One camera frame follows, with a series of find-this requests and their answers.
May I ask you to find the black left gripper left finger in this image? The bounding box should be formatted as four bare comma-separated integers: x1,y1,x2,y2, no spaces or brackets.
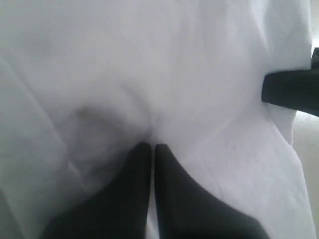
42,143,152,239

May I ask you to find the white t-shirt red logo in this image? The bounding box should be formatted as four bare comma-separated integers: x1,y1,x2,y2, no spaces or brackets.
0,0,316,239

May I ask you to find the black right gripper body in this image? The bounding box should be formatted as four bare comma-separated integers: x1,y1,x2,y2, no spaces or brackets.
311,47,319,69

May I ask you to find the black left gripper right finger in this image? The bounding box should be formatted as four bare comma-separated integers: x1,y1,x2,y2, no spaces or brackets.
154,144,269,239

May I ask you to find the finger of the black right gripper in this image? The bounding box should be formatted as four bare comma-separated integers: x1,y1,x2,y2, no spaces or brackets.
261,69,319,117

